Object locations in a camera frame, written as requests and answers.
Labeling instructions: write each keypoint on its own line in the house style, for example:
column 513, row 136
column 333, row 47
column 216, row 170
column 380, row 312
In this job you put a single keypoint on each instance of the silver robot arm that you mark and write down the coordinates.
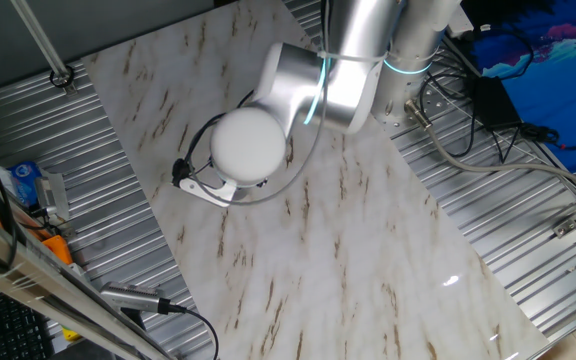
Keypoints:
column 248, row 145

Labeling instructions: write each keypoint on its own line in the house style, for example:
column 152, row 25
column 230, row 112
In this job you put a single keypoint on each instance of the marble pattern board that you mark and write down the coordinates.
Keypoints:
column 318, row 250

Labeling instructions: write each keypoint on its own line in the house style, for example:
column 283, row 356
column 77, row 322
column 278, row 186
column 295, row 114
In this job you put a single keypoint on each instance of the black power adapter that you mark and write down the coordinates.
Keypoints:
column 495, row 102

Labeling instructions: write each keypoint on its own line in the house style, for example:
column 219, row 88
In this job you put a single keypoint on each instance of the white power strip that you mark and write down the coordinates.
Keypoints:
column 460, row 22

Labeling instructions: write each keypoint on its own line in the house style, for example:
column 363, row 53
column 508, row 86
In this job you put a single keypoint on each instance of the silver vented device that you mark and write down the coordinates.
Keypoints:
column 53, row 195

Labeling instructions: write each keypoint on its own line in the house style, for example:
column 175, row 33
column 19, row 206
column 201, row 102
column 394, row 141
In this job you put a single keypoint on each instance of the blue tissue pack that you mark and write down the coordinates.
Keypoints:
column 23, row 182

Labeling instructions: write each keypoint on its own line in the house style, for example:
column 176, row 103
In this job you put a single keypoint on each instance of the yellow button box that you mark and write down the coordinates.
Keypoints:
column 71, row 334

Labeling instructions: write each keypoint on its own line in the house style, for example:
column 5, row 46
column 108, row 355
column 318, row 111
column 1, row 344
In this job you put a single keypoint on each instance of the black keyboard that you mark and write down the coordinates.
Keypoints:
column 3, row 330

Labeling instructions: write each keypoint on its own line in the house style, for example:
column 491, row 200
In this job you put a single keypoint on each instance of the silver camera bracket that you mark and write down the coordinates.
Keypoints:
column 208, row 192

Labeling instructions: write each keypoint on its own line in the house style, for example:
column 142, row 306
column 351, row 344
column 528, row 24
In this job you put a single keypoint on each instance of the silver exterior camera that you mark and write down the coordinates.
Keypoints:
column 128, row 296

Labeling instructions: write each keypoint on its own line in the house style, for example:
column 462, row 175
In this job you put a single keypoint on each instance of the aluminium post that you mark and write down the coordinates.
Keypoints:
column 43, row 45

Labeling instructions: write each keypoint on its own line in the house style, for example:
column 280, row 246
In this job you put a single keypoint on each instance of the aluminium frame bar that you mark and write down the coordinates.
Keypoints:
column 18, row 270

